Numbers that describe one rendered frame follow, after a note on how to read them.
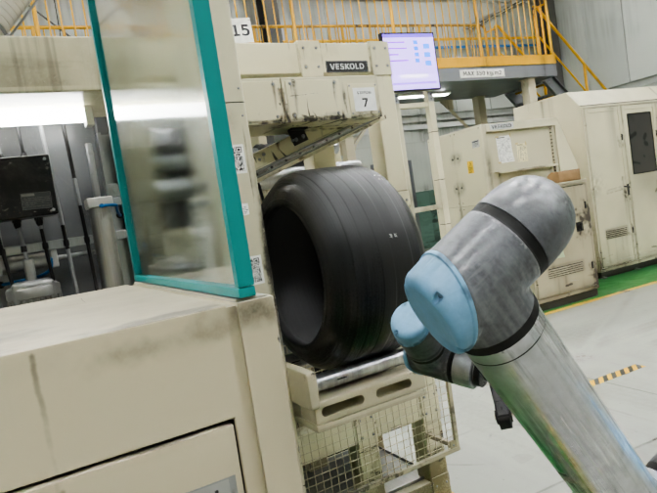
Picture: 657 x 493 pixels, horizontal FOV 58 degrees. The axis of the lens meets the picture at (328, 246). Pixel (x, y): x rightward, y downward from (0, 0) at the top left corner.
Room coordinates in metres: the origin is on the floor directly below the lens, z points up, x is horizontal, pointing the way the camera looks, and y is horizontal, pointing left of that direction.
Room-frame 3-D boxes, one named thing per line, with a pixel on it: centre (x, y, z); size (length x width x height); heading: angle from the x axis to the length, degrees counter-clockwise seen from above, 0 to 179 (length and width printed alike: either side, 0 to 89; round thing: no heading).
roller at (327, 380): (1.60, -0.04, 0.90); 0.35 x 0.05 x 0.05; 119
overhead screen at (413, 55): (5.69, -1.03, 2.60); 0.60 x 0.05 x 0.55; 115
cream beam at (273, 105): (2.04, 0.06, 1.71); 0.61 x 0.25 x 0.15; 119
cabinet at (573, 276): (6.23, -2.26, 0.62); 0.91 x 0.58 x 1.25; 115
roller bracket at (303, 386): (1.63, 0.19, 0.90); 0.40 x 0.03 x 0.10; 29
